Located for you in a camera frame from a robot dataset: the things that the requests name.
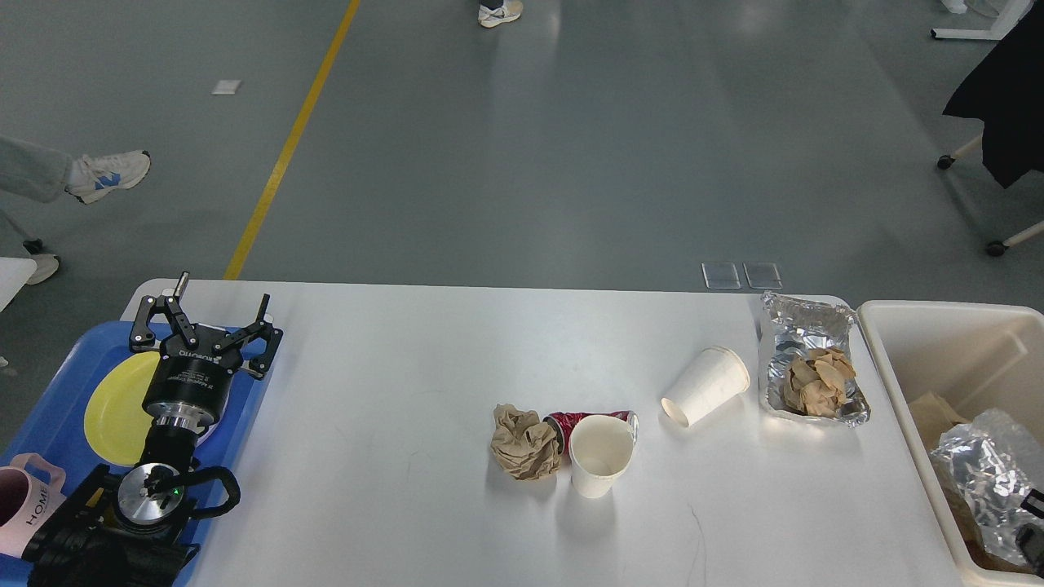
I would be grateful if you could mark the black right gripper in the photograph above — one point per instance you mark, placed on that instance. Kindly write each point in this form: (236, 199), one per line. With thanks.
(1029, 537)

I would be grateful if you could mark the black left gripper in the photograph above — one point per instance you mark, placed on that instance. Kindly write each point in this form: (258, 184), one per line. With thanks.
(192, 383)

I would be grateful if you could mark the large foil sheet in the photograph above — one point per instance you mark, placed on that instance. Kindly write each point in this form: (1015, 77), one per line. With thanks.
(993, 463)

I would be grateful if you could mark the yellow plastic plate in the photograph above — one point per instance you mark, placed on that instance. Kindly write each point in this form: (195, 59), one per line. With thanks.
(115, 424)

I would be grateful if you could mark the pink ribbed mug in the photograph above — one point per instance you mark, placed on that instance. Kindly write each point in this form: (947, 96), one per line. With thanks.
(31, 491)

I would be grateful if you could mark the small foil bag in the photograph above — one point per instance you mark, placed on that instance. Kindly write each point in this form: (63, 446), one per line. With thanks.
(792, 327)

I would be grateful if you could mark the white paper cup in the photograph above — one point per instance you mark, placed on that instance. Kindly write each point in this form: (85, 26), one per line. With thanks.
(714, 376)
(600, 450)

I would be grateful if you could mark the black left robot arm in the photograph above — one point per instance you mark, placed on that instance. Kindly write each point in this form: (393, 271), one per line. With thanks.
(134, 525)

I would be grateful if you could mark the beige plastic bin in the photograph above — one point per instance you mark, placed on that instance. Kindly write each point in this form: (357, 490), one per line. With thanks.
(976, 357)

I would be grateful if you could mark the white table corner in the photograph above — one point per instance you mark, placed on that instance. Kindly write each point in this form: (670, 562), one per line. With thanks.
(15, 273)

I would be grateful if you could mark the white blue sneaker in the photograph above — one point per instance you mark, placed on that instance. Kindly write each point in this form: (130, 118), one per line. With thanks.
(93, 178)

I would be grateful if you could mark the brown paper wad in foil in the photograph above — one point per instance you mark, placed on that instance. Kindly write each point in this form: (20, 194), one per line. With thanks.
(816, 385)

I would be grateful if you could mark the crumpled brown paper ball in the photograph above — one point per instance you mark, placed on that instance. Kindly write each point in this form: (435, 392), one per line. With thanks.
(524, 445)

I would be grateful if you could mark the crushed red soda can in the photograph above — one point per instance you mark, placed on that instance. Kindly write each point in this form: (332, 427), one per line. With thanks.
(563, 424)

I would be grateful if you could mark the black office chair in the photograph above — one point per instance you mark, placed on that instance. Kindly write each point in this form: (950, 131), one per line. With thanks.
(1005, 92)

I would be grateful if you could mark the upright white paper cup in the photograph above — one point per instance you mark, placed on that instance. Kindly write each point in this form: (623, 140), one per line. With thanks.
(600, 450)

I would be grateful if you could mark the person in grey trousers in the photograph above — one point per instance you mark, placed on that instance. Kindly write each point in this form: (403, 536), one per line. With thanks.
(495, 13)

